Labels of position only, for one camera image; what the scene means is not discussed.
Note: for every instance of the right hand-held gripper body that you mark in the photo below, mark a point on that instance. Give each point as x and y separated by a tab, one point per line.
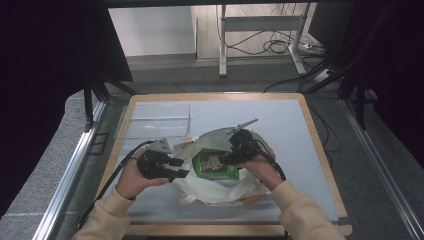
245	145

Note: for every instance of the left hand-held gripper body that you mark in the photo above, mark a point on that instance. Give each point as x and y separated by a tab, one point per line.
153	163

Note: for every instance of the green snack packet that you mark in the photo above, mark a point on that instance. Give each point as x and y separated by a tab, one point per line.
213	165

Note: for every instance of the white printed cloth bag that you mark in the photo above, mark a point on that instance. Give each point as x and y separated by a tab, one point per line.
216	190

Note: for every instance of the clear plastic storage box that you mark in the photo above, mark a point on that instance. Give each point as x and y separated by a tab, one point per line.
153	121

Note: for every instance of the person's left hand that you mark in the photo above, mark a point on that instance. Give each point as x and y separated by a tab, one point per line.
131	181

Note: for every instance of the person's right hand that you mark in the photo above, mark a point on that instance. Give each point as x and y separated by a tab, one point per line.
261	170

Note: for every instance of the black metal stand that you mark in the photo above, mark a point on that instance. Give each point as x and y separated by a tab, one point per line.
360	100
88	103

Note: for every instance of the white power strip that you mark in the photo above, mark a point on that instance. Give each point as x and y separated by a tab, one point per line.
323	75

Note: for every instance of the dark curtain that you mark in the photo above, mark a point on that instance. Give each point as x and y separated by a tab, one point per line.
50	66
396	66

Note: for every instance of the white metal desk frame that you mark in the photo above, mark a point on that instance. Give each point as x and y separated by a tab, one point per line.
261	23

